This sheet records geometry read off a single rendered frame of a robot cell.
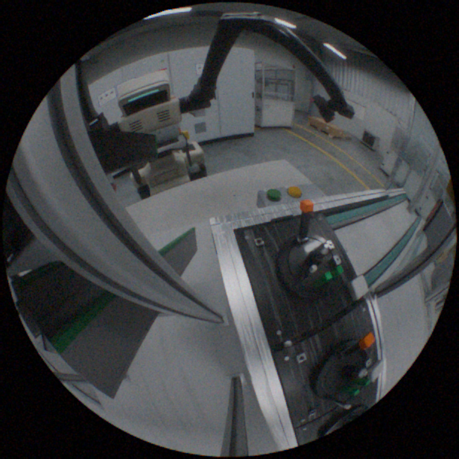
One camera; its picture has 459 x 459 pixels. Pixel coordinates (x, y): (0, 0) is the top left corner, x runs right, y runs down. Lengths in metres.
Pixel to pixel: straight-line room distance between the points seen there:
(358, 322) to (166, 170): 0.89
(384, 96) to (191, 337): 9.00
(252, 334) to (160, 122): 0.75
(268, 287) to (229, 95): 3.19
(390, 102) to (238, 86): 7.11
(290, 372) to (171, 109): 0.86
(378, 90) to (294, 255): 8.83
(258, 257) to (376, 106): 8.65
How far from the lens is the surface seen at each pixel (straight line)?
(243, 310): 0.29
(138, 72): 3.09
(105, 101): 3.17
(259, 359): 0.30
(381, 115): 8.60
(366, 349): 0.27
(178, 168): 0.80
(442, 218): 0.30
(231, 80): 3.28
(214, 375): 0.41
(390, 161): 5.58
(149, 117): 0.71
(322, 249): 0.26
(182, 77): 3.05
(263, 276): 0.29
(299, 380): 0.32
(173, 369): 0.43
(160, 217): 0.57
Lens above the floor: 1.24
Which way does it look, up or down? 54 degrees down
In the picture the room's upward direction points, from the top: 4 degrees counter-clockwise
